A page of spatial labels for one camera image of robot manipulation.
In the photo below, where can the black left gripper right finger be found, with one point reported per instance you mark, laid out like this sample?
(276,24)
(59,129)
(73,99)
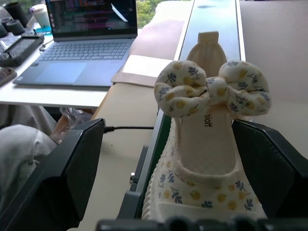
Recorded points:
(269,168)

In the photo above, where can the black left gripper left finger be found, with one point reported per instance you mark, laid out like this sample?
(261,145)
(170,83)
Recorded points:
(60,173)

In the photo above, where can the cream floral bow shoe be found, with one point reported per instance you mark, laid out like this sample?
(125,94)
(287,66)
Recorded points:
(207,134)

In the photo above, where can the person in grey clothing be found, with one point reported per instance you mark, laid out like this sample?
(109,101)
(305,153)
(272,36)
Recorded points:
(21,146)

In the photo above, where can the clear plastic bag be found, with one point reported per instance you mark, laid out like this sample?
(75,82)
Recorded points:
(69,115)

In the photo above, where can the white side table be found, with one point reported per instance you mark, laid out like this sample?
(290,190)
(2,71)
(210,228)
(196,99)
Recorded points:
(53,96)

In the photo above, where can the smartphone with brown case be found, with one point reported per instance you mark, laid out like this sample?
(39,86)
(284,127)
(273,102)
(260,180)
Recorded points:
(6,75)

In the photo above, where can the grey open laptop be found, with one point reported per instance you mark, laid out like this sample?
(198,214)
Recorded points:
(81,45)

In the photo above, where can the black handheld controller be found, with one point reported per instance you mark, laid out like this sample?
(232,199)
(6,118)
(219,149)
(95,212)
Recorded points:
(18,49)

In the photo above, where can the short black round container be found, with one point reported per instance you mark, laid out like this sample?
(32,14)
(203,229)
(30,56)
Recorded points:
(15,27)

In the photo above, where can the brown paper envelope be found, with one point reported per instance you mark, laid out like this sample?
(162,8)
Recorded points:
(154,50)

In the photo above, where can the white paper cup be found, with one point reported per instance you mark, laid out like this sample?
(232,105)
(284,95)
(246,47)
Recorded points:
(42,17)

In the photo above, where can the black cylindrical container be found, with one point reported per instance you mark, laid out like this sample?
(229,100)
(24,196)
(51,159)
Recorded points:
(16,11)

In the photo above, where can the green conveyor belt frame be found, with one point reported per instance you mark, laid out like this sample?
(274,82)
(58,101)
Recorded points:
(211,26)

